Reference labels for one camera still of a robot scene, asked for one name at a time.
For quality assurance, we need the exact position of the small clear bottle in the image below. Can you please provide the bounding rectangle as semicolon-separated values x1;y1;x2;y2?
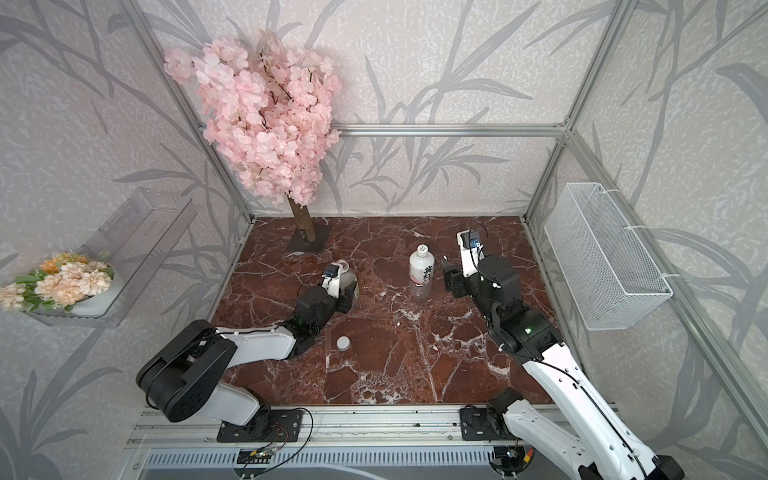
341;263;359;288

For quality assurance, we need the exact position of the grey bottle cap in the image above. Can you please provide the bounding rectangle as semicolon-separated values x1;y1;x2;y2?
336;336;351;351

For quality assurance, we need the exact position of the white labelled plastic bottle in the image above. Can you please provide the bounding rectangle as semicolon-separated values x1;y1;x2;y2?
409;244;435;302

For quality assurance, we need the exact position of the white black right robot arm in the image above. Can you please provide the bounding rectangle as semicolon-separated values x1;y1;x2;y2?
441;254;685;479

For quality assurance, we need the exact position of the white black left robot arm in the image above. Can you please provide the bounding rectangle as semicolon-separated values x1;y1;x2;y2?
136;280;359;426

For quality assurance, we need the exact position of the pink blossom artificial tree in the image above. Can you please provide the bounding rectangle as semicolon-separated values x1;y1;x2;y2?
164;30;342;243

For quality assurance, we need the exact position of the peach flower bouquet in bowl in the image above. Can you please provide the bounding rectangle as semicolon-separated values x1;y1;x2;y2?
1;251;118;313

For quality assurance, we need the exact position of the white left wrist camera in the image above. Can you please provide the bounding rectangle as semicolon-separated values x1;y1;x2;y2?
321;260;349;299

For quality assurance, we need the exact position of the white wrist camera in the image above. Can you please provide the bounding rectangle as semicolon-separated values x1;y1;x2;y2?
456;229;483;278
321;260;349;299

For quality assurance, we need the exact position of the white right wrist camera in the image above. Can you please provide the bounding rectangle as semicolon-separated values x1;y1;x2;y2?
456;229;483;278

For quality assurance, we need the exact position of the dark metal tree base plate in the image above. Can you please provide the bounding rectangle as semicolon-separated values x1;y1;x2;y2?
286;223;332;254

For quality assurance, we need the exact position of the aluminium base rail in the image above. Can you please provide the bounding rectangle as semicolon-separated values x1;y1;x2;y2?
126;404;467;449

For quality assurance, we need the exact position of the white wire mesh basket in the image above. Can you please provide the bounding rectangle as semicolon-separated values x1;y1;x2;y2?
544;182;673;331

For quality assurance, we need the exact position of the round connector with wires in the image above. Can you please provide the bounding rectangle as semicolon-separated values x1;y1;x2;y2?
488;446;535;479

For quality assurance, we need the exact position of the small electronics board with wires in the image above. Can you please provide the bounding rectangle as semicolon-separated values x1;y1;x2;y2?
236;448;274;466

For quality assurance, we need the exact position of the clear acrylic wall shelf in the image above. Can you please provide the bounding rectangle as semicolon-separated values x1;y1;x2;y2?
31;188;197;328

